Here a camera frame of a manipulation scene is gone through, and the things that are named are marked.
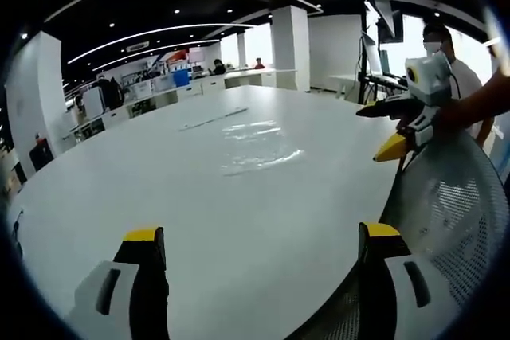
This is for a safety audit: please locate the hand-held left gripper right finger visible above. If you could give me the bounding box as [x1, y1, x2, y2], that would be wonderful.
[357, 221, 459, 340]

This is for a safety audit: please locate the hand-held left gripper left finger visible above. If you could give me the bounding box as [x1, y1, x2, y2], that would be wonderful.
[67, 226, 171, 340]

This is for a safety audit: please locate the crinkled clear food packaging bag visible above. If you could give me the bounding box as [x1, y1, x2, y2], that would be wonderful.
[220, 119, 306, 178]

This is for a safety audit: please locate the black monitor on stand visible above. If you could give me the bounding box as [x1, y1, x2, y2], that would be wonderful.
[359, 0, 404, 105]

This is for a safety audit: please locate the grey mesh office chair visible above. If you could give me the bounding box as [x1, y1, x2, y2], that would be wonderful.
[292, 128, 508, 340]

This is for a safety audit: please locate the white square pillar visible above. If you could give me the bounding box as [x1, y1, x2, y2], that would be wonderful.
[269, 5, 312, 92]

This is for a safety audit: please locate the white background counter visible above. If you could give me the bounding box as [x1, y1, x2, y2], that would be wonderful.
[190, 68, 278, 96]

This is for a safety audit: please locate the blue storage box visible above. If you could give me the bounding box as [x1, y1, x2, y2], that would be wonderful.
[171, 69, 190, 88]

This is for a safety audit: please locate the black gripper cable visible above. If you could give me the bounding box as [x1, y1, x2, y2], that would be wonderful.
[449, 71, 462, 101]

